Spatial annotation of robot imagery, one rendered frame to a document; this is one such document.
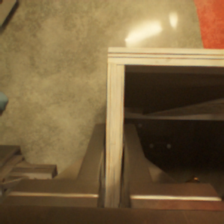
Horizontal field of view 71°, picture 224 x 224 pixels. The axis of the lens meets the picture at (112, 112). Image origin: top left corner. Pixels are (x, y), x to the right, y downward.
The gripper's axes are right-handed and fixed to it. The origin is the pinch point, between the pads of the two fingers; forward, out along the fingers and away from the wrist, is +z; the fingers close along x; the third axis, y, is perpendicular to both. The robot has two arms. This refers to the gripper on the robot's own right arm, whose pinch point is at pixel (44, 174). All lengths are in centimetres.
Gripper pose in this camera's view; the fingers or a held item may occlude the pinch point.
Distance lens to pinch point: 35.6
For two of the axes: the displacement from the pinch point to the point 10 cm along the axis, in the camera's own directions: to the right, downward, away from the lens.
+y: 0.2, -9.5, -3.2
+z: 10.0, 0.2, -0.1
